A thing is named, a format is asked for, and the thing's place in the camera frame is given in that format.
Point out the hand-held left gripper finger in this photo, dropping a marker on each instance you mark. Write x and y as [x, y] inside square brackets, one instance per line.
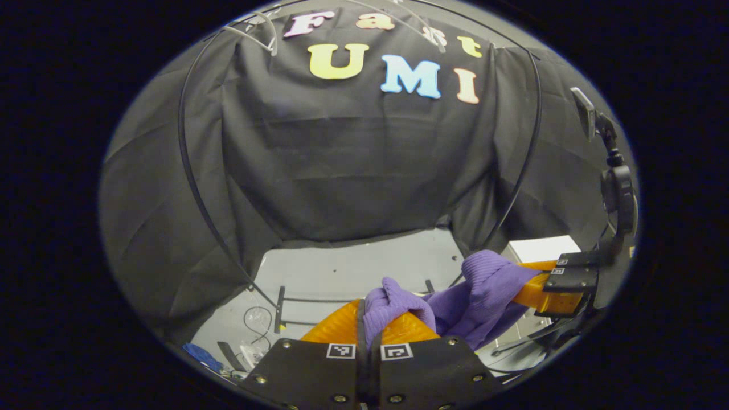
[374, 376]
[361, 370]

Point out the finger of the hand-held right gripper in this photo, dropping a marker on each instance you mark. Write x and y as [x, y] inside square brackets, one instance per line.
[578, 259]
[569, 280]

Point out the purple ribbed jacket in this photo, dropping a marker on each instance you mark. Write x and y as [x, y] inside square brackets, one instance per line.
[478, 290]

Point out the black clothes rack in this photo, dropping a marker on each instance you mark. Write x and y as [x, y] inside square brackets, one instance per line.
[279, 310]

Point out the white hanger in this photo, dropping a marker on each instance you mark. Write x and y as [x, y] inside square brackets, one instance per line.
[250, 39]
[438, 40]

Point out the white flat box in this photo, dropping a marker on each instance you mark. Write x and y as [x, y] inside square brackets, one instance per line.
[541, 249]

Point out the black flat strip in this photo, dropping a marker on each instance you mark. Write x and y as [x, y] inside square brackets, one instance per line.
[232, 356]

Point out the blue cloth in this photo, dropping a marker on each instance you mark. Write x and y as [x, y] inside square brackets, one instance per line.
[202, 356]

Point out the black backdrop cloth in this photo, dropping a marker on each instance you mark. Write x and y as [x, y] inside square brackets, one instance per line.
[342, 171]

